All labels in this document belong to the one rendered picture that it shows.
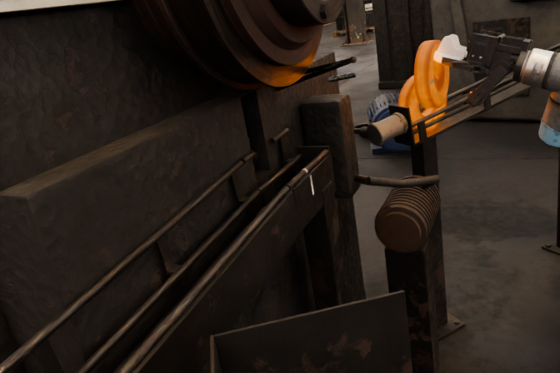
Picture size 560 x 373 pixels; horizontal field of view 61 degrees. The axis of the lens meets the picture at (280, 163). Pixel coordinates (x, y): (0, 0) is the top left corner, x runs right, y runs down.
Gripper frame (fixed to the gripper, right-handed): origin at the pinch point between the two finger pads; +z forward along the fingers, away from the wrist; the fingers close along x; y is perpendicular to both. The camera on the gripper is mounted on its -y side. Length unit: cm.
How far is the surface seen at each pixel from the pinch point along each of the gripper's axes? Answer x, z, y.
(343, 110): 19.8, 10.3, -11.3
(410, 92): -4.9, 4.8, -11.1
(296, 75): 39.6, 10.9, 0.3
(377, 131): 5.2, 7.4, -19.7
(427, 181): 4.9, -7.4, -28.4
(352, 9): -749, 408, -112
